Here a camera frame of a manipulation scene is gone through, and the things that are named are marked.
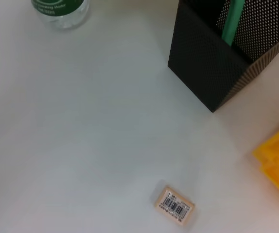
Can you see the beige eraser with barcode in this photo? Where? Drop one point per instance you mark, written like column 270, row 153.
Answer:
column 174, row 206

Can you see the clear green-label water bottle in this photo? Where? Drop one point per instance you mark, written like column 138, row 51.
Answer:
column 61, row 12

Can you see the green pen with white cap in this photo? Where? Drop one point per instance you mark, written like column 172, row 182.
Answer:
column 231, row 21

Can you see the black mesh pen holder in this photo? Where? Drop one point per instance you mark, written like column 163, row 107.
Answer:
column 202, row 60

